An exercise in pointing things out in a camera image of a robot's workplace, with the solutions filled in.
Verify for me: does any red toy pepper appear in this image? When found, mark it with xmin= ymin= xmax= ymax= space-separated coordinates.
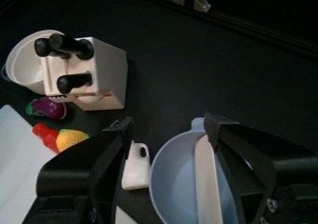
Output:
xmin=30 ymin=122 xmax=61 ymax=154

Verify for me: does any yellow knitted toy fruit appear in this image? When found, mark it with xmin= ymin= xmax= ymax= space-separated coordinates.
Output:
xmin=54 ymin=128 xmax=91 ymax=153

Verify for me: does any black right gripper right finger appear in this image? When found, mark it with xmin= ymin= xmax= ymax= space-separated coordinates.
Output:
xmin=203 ymin=112 xmax=318 ymax=224

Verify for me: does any light blue divided bowl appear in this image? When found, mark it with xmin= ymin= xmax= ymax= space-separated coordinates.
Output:
xmin=148 ymin=117 xmax=255 ymax=224

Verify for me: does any small white pitcher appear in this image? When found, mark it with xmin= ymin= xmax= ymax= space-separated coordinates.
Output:
xmin=120 ymin=139 xmax=151 ymax=191

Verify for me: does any white knife block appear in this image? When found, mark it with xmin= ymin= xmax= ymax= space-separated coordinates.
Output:
xmin=40 ymin=36 xmax=129 ymax=112

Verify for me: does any white cutting board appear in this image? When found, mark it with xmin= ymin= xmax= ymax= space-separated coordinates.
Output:
xmin=0 ymin=104 xmax=60 ymax=224

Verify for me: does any wooden handled toy fork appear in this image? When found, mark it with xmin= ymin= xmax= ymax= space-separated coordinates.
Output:
xmin=46 ymin=91 xmax=115 ymax=103

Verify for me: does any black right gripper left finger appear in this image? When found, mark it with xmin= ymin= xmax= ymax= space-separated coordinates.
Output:
xmin=22 ymin=116 xmax=135 ymax=224

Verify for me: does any white round bowl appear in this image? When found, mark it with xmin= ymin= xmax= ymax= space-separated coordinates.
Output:
xmin=4 ymin=29 xmax=67 ymax=96

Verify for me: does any black knife handle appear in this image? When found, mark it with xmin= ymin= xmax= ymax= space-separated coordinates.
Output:
xmin=46 ymin=33 xmax=96 ymax=61
xmin=33 ymin=37 xmax=72 ymax=60
xmin=56 ymin=72 xmax=93 ymax=95

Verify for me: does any black aluminium frame rail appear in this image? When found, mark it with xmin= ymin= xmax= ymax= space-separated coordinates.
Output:
xmin=111 ymin=0 xmax=318 ymax=59

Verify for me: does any purple toy eggplant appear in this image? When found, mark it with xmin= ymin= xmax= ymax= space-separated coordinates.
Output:
xmin=25 ymin=97 xmax=68 ymax=121

